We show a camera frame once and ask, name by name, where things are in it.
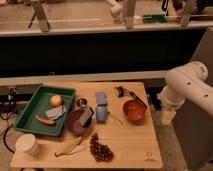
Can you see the black handled strainer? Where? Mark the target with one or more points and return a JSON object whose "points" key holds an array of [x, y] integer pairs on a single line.
{"points": [[121, 92]]}

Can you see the purple bowl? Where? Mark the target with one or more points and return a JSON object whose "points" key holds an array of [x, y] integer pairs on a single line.
{"points": [[73, 125]]}

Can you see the green box in background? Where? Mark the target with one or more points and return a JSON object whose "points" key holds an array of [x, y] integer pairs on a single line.
{"points": [[155, 18]]}

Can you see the metal fork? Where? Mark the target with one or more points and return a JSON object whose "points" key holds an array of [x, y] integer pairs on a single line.
{"points": [[115, 118]]}

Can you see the red sausage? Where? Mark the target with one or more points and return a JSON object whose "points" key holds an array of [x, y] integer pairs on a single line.
{"points": [[45, 121]]}

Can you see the green plastic tray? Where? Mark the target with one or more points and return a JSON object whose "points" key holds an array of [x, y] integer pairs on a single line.
{"points": [[39, 104]]}

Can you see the small metal cup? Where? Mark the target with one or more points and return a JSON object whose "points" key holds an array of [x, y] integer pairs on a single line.
{"points": [[81, 102]]}

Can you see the grey cloth piece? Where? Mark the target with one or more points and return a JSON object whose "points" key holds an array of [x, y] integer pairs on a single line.
{"points": [[55, 113]]}

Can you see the wooden folding table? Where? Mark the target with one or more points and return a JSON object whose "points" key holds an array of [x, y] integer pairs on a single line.
{"points": [[135, 146]]}

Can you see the orange wooden bowl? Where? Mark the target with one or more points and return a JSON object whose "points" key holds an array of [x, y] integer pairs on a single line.
{"points": [[134, 110]]}

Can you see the yellow banana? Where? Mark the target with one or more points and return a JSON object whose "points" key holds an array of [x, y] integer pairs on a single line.
{"points": [[70, 147]]}

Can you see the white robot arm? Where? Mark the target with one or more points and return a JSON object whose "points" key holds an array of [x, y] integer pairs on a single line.
{"points": [[185, 82]]}

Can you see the red yellow apple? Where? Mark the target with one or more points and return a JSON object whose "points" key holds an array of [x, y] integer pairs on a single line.
{"points": [[56, 100]]}

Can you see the bunch of dark grapes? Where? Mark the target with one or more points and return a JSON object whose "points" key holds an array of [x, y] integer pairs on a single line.
{"points": [[101, 153]]}

